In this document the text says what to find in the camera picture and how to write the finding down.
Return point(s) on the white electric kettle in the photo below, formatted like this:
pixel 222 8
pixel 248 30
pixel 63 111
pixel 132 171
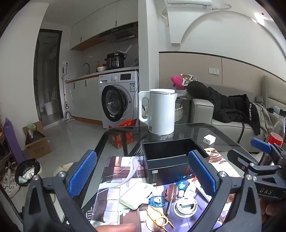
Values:
pixel 160 111

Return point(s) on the white bowl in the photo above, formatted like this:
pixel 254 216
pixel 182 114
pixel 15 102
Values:
pixel 101 68

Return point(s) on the mop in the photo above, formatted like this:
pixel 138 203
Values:
pixel 67 111

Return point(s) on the white wall cabinets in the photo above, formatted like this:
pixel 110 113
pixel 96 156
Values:
pixel 96 24

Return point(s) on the blue eye drop bottle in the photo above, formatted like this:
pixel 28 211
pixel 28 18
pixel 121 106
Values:
pixel 181 185
pixel 157 201

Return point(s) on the white bucket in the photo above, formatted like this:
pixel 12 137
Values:
pixel 48 108

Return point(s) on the round white compact mirror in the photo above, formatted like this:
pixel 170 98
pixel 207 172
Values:
pixel 185 206

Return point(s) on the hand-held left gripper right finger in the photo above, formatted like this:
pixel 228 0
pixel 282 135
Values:
pixel 201 173

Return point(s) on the dark door frame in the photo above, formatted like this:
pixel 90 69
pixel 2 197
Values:
pixel 59 78

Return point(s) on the black cardboard box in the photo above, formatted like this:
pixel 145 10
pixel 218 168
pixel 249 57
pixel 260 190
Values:
pixel 169 169

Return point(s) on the kitchen faucet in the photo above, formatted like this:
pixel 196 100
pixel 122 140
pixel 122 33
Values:
pixel 88 68

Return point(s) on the purple rolled mat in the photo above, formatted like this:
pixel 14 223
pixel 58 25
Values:
pixel 13 140

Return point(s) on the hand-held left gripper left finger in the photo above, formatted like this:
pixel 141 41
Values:
pixel 82 173

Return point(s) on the patterned bag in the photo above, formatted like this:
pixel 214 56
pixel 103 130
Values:
pixel 188 79

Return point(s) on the green and white label printer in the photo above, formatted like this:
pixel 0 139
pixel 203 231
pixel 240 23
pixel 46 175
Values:
pixel 136 195

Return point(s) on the black jacket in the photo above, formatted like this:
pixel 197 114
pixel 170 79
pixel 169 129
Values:
pixel 223 104

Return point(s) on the pile of shoes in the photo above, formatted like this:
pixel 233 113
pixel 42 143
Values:
pixel 7 176

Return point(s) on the person's right hand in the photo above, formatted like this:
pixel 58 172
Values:
pixel 274 209

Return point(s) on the white air conditioner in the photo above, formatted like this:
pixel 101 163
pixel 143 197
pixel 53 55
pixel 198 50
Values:
pixel 188 4

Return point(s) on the white light switch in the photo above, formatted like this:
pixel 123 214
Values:
pixel 213 70

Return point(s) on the grey sofa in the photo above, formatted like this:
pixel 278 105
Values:
pixel 201 111

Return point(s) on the beige slipper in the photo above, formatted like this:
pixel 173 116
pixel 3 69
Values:
pixel 62 169

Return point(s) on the white remote control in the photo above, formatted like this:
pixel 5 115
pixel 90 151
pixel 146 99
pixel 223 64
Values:
pixel 192 189

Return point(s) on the red gift box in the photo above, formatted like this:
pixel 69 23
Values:
pixel 121 138

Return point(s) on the brown cardboard box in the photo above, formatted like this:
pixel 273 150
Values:
pixel 39 149

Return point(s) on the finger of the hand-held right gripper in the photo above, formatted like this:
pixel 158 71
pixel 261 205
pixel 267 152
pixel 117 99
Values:
pixel 260 144
pixel 243 161

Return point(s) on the wicker basket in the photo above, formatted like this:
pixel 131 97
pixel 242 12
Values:
pixel 178 110

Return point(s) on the pink cloth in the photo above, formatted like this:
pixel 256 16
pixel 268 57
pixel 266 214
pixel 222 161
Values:
pixel 177 81

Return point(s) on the range hood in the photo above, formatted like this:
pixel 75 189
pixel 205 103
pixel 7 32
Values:
pixel 120 31

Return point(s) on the black trash bin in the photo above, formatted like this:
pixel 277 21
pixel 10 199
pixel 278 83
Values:
pixel 28 171

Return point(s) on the white washing machine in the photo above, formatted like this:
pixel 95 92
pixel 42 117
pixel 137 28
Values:
pixel 125 100

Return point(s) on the white charger adapter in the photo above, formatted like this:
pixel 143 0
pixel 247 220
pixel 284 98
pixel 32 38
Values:
pixel 209 139

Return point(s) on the printed desk mat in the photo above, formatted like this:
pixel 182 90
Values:
pixel 116 169

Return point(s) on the yellow scissors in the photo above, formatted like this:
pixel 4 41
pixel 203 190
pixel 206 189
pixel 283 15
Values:
pixel 156 217

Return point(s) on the grey garment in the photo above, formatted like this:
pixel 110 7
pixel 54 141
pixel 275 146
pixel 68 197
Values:
pixel 263 118

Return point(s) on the white kitchen base cabinets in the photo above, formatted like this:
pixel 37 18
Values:
pixel 85 98

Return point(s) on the black pressure cooker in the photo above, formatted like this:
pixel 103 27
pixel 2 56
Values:
pixel 115 61

